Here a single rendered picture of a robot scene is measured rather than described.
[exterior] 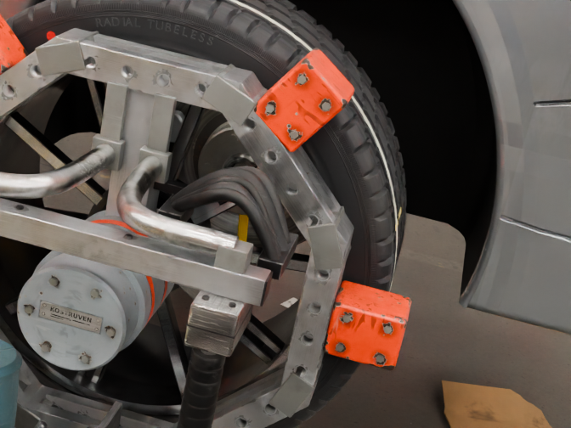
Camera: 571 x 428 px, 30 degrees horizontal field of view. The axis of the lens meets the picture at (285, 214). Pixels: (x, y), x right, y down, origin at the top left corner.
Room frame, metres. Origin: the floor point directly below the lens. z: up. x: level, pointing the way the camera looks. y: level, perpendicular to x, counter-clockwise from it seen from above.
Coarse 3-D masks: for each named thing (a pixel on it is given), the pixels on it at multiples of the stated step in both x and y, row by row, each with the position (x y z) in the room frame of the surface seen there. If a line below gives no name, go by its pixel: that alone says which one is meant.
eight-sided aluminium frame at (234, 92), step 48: (48, 48) 1.19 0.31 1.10; (96, 48) 1.18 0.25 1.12; (144, 48) 1.22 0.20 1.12; (0, 96) 1.20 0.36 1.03; (192, 96) 1.17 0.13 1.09; (240, 96) 1.16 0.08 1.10; (288, 192) 1.16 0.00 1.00; (336, 240) 1.14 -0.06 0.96; (336, 288) 1.15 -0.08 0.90; (0, 336) 1.25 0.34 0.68; (288, 384) 1.14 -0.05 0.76
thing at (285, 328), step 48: (48, 96) 1.44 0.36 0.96; (96, 96) 1.29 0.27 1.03; (0, 144) 1.35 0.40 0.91; (48, 144) 1.31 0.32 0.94; (96, 192) 1.29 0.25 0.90; (0, 240) 1.36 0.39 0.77; (0, 288) 1.32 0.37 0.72; (192, 288) 1.27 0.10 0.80; (144, 336) 1.45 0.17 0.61; (288, 336) 1.29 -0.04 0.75; (96, 384) 1.28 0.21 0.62; (144, 384) 1.31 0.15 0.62; (240, 384) 1.25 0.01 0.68
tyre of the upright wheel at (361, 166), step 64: (64, 0) 1.28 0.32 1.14; (128, 0) 1.27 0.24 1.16; (192, 0) 1.27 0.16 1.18; (256, 0) 1.38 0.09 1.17; (256, 64) 1.25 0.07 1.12; (320, 128) 1.23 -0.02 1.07; (384, 128) 1.37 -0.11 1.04; (384, 192) 1.25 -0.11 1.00; (384, 256) 1.22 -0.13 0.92; (320, 384) 1.23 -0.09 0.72
